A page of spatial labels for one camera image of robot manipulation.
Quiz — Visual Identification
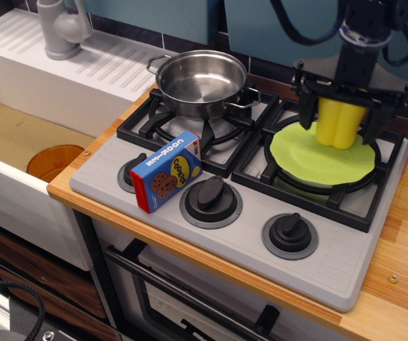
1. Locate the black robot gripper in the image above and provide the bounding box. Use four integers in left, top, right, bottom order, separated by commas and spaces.
291, 45, 408, 144

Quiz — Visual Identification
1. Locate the yellow toy bell pepper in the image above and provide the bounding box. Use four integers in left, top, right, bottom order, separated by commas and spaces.
316, 97, 368, 150

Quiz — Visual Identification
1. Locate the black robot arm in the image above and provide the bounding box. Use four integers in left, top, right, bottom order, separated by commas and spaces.
292, 1, 408, 144

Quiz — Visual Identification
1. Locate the lime green plate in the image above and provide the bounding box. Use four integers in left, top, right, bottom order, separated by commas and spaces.
269, 122, 376, 185

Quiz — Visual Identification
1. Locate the grey toy stove top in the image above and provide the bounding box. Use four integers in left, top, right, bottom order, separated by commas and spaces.
69, 85, 408, 313

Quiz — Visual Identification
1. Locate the right black stove knob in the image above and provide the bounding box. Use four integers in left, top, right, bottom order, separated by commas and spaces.
262, 212, 318, 261

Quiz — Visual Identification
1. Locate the black stove knob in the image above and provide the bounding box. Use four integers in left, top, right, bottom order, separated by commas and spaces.
262, 212, 318, 261
180, 175, 243, 229
117, 153, 146, 194

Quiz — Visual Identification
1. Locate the stainless steel pot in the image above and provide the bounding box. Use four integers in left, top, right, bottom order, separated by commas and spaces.
146, 50, 261, 120

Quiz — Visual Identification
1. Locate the middle black stove knob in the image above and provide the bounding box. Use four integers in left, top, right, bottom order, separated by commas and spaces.
180, 175, 243, 229

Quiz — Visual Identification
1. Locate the left black stove knob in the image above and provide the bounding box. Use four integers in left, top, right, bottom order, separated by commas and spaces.
117, 153, 146, 194

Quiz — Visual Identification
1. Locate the right black burner grate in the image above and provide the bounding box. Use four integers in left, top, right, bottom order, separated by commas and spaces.
232, 100, 408, 232

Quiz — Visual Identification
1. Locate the black burner grate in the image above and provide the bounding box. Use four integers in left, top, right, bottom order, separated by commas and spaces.
117, 89, 279, 178
232, 100, 408, 232

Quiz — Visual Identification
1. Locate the left black burner grate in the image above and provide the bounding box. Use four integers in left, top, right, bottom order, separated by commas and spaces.
117, 89, 279, 178

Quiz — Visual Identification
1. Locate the blue cookie box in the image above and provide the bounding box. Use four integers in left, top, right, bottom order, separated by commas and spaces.
130, 131, 203, 214

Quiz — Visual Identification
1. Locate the grey toy faucet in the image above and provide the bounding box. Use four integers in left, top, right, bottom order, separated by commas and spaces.
37, 0, 92, 60

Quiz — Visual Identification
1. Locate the white toy sink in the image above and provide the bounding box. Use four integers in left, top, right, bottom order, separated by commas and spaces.
0, 9, 162, 271

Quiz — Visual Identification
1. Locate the wooden drawer cabinet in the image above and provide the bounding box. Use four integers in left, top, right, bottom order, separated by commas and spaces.
0, 227, 117, 340

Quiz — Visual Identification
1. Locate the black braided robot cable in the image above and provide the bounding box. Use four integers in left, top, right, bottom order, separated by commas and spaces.
269, 0, 408, 67

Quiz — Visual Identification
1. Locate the oven door with handle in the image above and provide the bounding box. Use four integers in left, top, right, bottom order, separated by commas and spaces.
104, 239, 345, 340

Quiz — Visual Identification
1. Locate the black braided foreground cable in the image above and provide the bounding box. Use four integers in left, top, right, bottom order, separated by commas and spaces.
0, 280, 45, 341

